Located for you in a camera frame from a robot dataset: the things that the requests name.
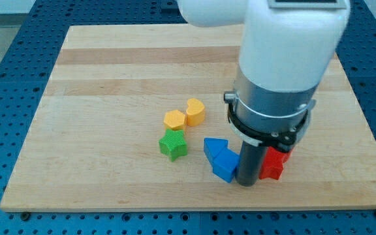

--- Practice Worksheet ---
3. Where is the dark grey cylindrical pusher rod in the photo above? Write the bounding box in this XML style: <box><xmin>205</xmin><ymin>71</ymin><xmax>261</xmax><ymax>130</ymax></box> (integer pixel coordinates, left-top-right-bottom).
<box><xmin>235</xmin><ymin>142</ymin><xmax>268</xmax><ymax>187</ymax></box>

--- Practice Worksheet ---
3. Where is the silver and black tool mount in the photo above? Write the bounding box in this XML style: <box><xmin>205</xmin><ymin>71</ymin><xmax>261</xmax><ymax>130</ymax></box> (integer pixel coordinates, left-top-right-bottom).
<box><xmin>224</xmin><ymin>68</ymin><xmax>316</xmax><ymax>152</ymax></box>

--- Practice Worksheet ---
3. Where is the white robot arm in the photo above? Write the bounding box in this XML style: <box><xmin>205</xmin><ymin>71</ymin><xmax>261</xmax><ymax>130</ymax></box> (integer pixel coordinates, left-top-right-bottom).
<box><xmin>177</xmin><ymin>0</ymin><xmax>351</xmax><ymax>187</ymax></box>

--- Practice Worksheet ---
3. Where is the red star block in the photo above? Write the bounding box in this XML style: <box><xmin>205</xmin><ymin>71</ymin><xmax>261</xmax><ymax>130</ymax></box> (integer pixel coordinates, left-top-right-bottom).
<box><xmin>259</xmin><ymin>147</ymin><xmax>292</xmax><ymax>180</ymax></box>

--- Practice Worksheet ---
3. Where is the green star block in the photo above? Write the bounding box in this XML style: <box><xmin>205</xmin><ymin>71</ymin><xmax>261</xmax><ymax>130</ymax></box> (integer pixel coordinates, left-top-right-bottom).
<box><xmin>159</xmin><ymin>129</ymin><xmax>188</xmax><ymax>162</ymax></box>

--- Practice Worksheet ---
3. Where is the blue cube block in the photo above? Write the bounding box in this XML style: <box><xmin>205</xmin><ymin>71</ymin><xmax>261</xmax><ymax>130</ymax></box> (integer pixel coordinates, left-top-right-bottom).
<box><xmin>212</xmin><ymin>148</ymin><xmax>240</xmax><ymax>183</ymax></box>

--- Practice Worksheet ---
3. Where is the blue triangle block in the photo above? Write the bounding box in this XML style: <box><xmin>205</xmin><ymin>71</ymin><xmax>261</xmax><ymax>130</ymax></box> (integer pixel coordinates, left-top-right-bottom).
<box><xmin>203</xmin><ymin>138</ymin><xmax>228</xmax><ymax>166</ymax></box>

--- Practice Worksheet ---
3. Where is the yellow heart block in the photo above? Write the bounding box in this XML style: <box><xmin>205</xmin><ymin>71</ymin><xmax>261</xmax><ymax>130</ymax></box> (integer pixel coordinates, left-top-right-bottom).
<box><xmin>186</xmin><ymin>98</ymin><xmax>205</xmax><ymax>127</ymax></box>

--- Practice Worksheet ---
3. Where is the yellow hexagon block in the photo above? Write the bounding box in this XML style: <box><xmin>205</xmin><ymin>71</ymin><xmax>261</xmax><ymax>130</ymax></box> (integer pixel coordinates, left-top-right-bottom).
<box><xmin>163</xmin><ymin>110</ymin><xmax>187</xmax><ymax>131</ymax></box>

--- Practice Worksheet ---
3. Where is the wooden board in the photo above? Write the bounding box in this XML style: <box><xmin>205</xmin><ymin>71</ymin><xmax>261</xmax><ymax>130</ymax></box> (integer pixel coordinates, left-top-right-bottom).
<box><xmin>0</xmin><ymin>24</ymin><xmax>376</xmax><ymax>212</ymax></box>

